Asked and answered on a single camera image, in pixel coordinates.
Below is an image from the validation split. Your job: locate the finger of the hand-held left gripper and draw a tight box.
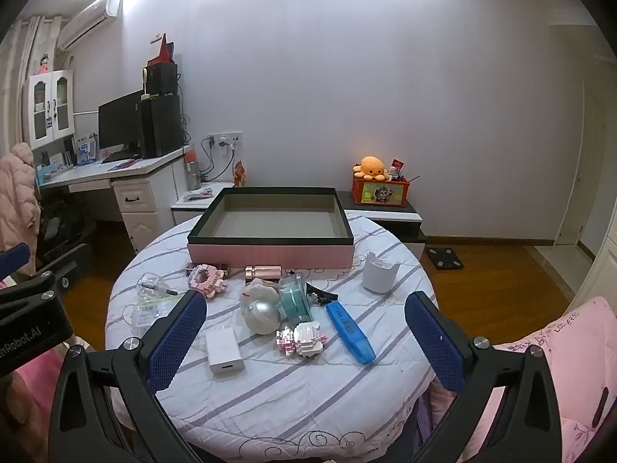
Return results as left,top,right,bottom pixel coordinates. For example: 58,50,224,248
29,243,93,301
0,242,30,283

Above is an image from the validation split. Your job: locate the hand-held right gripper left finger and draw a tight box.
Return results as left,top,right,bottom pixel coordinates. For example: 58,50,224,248
48,291,208,463

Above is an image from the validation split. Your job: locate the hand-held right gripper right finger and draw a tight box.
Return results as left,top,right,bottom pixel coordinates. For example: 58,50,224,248
404,291,565,463

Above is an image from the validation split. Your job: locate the clear plastic bag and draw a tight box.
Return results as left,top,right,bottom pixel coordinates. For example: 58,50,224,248
129,296,184,336

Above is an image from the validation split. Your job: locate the white charger plug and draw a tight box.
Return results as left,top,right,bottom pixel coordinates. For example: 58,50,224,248
205,329,245,378

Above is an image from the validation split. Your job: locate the pink block donut toy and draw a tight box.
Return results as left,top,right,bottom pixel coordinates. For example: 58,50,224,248
185,264,227,300

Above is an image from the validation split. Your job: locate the white cup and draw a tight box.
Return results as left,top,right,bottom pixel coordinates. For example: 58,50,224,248
361,251,397,294

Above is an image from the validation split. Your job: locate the teal tape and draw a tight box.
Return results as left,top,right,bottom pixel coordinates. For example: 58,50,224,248
278,272,315,326

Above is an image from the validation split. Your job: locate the large pink black-rimmed box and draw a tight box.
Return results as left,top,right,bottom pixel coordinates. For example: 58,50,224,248
187,186,355,271

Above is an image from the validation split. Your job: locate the white pink block toy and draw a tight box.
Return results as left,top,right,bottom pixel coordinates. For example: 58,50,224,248
276,322,329,357

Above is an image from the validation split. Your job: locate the black office chair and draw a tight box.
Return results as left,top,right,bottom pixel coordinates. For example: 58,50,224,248
36,186,97,275

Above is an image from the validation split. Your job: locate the pink cloth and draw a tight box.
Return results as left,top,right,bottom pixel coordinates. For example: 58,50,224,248
14,342,68,444

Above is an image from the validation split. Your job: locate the pink jacket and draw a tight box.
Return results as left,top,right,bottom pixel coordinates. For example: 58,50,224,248
0,142,42,271

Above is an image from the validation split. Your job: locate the blue pen-shaped device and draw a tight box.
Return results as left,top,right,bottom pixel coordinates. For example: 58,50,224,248
325,300,377,366

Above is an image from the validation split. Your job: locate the black bathroom scale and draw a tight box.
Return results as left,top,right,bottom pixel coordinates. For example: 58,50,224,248
427,246,465,270

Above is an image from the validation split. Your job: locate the silver ball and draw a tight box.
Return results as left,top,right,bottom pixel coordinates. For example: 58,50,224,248
243,299,281,336

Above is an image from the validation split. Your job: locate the pale pink shell case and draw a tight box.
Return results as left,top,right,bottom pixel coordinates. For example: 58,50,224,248
240,282,280,307

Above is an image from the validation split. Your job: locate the white desk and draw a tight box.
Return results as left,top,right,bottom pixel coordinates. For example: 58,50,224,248
36,145,194,254

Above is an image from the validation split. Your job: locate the row of books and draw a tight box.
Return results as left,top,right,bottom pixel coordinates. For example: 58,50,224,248
36,152,75,177

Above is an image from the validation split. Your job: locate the rose gold tube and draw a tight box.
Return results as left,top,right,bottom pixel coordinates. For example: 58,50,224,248
244,264,283,286

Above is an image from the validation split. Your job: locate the blue white box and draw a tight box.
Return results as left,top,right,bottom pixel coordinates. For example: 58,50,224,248
77,135,97,165

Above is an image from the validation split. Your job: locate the black hair clip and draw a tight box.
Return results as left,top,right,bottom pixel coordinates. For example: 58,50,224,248
303,284,338,307

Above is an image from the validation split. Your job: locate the low white cabinet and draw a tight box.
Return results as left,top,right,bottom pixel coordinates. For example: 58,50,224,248
171,182,234,227

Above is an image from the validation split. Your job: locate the striped white tablecloth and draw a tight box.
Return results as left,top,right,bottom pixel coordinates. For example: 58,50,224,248
105,212,439,463

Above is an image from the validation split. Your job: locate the black keyboard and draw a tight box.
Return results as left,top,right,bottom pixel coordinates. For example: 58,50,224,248
101,150,143,164

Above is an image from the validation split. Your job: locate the black low cabinet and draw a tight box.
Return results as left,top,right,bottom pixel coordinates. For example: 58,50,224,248
336,190,427,261

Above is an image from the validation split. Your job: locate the pink quilt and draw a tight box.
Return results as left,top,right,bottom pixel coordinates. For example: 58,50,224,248
487,296,617,463

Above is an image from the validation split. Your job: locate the white glass-door cabinet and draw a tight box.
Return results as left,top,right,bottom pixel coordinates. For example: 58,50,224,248
22,68,77,150

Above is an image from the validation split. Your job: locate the black computer monitor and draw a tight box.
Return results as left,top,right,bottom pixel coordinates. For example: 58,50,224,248
98,90,145,155

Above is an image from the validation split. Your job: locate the red printed storage box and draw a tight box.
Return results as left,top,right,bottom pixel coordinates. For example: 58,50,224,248
351,174,410,207

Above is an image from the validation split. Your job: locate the bottle with orange cap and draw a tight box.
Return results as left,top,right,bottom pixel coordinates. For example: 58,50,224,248
185,150,202,191

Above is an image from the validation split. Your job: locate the light curtain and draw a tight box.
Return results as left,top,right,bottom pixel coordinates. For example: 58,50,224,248
0,14,63,165

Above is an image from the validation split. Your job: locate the black computer tower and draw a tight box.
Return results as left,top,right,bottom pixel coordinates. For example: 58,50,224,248
140,94,185,159

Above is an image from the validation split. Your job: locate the orange octopus plush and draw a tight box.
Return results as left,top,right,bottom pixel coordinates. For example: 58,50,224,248
353,155,390,181

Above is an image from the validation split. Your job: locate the black speaker box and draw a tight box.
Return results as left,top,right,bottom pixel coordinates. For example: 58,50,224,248
145,63,179,97

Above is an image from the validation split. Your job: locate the red paper bag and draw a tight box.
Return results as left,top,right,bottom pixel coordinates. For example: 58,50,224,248
147,33,177,66

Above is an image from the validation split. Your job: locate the white air conditioner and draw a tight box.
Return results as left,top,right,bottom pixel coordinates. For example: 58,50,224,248
57,0,121,51

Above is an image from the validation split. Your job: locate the black power cable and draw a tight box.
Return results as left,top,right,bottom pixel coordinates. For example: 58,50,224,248
200,137,216,177

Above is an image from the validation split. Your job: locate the white wall outlet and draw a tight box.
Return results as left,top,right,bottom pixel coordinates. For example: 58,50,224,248
207,131,243,151

